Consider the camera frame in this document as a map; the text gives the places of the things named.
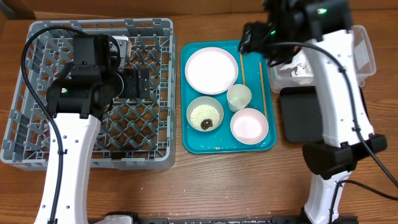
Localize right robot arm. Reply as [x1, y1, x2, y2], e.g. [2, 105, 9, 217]
[238, 0, 387, 223]

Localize right wooden chopstick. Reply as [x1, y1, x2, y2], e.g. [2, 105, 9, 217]
[259, 62, 267, 118]

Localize large white plate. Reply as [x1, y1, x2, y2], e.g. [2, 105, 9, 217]
[185, 47, 239, 95]

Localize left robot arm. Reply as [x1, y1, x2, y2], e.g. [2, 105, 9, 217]
[35, 34, 150, 223]

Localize white rice pile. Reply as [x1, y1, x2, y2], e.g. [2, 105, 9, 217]
[189, 105, 220, 131]

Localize white cup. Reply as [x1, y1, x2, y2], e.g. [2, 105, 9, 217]
[227, 84, 252, 113]

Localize left wooden chopstick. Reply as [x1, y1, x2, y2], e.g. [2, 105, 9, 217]
[239, 53, 246, 86]

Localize black tray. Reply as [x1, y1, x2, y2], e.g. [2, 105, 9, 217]
[279, 85, 373, 144]

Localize clear plastic bin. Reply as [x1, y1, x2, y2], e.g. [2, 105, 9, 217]
[268, 25, 376, 93]

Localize grey plastic dish rack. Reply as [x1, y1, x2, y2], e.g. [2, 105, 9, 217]
[1, 18, 176, 170]

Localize grey bowl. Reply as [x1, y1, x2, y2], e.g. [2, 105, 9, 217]
[187, 96, 224, 132]

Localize white red wrapper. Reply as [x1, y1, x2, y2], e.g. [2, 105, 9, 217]
[276, 50, 313, 85]

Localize wooden chopstick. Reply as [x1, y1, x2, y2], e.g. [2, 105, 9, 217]
[239, 53, 246, 86]
[259, 62, 267, 118]

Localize small white pink plate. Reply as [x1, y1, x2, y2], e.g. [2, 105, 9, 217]
[230, 108, 269, 145]

